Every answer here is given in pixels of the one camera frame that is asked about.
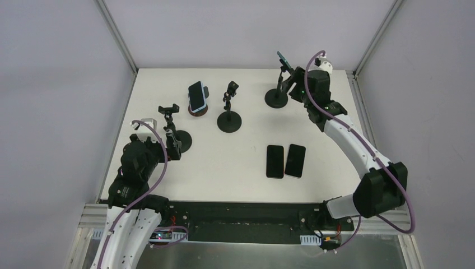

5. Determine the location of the teal phone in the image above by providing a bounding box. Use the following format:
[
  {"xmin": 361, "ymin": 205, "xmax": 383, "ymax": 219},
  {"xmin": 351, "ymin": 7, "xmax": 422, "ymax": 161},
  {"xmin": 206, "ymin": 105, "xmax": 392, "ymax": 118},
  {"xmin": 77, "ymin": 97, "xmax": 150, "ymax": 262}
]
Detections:
[{"xmin": 277, "ymin": 51, "xmax": 294, "ymax": 74}]

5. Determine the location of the black round-base phone stand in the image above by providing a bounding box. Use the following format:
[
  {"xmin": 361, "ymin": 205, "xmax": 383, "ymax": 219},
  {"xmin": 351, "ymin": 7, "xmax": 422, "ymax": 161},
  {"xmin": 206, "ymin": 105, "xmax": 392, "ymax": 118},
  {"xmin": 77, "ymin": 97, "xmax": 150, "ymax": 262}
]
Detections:
[{"xmin": 217, "ymin": 81, "xmax": 242, "ymax": 133}]

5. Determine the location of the black phone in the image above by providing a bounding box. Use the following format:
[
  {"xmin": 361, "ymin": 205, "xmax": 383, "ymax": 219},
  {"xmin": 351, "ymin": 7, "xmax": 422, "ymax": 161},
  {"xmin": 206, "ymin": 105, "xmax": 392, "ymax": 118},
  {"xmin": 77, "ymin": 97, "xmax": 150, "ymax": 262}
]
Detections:
[
  {"xmin": 266, "ymin": 145, "xmax": 284, "ymax": 179},
  {"xmin": 284, "ymin": 144, "xmax": 306, "ymax": 178}
]

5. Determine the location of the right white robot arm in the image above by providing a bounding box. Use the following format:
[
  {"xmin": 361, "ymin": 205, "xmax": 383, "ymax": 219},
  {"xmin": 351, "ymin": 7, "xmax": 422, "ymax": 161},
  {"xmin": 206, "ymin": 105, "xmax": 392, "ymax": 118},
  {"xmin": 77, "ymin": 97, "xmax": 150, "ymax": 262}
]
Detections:
[{"xmin": 282, "ymin": 67, "xmax": 408, "ymax": 230}]

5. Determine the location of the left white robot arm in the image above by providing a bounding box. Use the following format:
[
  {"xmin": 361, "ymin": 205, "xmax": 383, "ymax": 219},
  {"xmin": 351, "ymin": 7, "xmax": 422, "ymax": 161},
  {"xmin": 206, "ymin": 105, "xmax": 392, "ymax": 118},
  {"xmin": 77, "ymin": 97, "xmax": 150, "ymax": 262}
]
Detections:
[{"xmin": 91, "ymin": 134, "xmax": 182, "ymax": 268}]

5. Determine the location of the brown-base phone holder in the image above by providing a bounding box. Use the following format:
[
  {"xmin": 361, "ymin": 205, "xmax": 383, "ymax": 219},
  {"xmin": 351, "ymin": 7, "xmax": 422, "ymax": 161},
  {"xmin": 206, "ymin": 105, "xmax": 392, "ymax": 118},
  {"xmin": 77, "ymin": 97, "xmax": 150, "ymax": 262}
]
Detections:
[{"xmin": 188, "ymin": 83, "xmax": 209, "ymax": 117}]

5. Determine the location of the blue-cased phone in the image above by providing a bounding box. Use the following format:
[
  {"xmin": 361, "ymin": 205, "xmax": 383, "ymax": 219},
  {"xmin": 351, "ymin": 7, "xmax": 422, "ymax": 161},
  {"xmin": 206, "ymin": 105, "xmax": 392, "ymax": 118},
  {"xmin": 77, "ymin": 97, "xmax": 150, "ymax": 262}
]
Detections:
[{"xmin": 188, "ymin": 81, "xmax": 207, "ymax": 113}]

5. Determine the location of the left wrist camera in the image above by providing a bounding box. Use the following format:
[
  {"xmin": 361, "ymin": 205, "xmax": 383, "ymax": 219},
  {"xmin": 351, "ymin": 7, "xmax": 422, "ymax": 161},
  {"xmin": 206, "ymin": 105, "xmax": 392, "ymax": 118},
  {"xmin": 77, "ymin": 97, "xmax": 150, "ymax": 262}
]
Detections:
[{"xmin": 129, "ymin": 118, "xmax": 158, "ymax": 143}]

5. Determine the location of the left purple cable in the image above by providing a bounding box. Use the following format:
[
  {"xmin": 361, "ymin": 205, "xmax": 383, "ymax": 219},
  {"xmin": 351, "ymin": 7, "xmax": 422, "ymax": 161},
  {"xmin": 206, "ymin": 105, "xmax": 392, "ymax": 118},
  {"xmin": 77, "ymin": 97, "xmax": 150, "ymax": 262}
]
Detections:
[{"xmin": 95, "ymin": 119, "xmax": 170, "ymax": 269}]

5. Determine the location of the purple cable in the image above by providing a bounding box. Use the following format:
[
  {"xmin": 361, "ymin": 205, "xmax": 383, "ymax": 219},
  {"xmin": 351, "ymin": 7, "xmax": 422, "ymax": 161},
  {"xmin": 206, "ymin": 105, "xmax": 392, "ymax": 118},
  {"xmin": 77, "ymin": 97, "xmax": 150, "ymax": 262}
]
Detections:
[
  {"xmin": 95, "ymin": 119, "xmax": 170, "ymax": 269},
  {"xmin": 304, "ymin": 50, "xmax": 416, "ymax": 235}
]

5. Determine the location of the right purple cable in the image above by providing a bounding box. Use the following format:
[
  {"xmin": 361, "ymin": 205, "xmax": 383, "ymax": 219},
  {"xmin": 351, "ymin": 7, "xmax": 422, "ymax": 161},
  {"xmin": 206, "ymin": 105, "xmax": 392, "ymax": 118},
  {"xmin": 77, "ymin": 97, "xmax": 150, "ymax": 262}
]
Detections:
[{"xmin": 304, "ymin": 50, "xmax": 416, "ymax": 235}]

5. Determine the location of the left white cable duct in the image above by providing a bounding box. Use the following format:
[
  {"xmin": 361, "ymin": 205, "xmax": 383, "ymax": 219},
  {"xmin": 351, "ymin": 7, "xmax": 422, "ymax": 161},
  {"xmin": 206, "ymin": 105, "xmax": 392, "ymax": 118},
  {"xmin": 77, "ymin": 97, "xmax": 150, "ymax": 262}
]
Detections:
[{"xmin": 149, "ymin": 229, "xmax": 188, "ymax": 244}]

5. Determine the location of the white cable duct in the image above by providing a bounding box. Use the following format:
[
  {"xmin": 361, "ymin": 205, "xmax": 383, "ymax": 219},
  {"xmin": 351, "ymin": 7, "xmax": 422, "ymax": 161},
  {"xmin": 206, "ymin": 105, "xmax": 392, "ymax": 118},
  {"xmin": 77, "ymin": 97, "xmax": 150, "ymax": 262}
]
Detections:
[
  {"xmin": 300, "ymin": 235, "xmax": 322, "ymax": 246},
  {"xmin": 149, "ymin": 229, "xmax": 188, "ymax": 244}
]

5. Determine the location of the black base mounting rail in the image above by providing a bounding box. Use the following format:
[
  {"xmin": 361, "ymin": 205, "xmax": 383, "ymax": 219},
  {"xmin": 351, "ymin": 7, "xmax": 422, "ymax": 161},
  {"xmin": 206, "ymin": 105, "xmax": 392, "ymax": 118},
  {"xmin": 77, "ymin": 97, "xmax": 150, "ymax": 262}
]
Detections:
[{"xmin": 160, "ymin": 201, "xmax": 356, "ymax": 245}]

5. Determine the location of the right aluminium frame post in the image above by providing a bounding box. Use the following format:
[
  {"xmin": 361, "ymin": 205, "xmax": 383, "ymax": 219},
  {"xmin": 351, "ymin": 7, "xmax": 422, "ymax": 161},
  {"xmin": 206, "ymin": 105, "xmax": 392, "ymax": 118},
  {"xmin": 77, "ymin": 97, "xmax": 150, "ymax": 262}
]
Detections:
[{"xmin": 352, "ymin": 0, "xmax": 405, "ymax": 79}]

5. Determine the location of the aluminium frame post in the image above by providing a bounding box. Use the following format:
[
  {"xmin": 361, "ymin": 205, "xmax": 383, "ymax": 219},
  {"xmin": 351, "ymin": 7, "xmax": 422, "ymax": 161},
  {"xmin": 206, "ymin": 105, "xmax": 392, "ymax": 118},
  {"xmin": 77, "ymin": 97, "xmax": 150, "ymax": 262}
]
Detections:
[
  {"xmin": 94, "ymin": 0, "xmax": 139, "ymax": 77},
  {"xmin": 352, "ymin": 0, "xmax": 405, "ymax": 79}
]

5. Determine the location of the right white cable duct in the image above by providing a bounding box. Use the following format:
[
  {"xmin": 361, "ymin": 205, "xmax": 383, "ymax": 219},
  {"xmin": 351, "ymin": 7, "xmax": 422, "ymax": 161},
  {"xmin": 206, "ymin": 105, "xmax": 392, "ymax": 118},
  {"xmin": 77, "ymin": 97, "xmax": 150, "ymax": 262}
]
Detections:
[{"xmin": 300, "ymin": 235, "xmax": 322, "ymax": 246}]

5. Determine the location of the left aluminium frame post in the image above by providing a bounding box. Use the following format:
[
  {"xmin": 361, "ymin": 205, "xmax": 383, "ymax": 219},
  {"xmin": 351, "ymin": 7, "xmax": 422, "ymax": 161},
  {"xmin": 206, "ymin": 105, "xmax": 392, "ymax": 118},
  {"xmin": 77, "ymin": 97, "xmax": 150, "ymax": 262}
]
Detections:
[{"xmin": 94, "ymin": 0, "xmax": 139, "ymax": 77}]

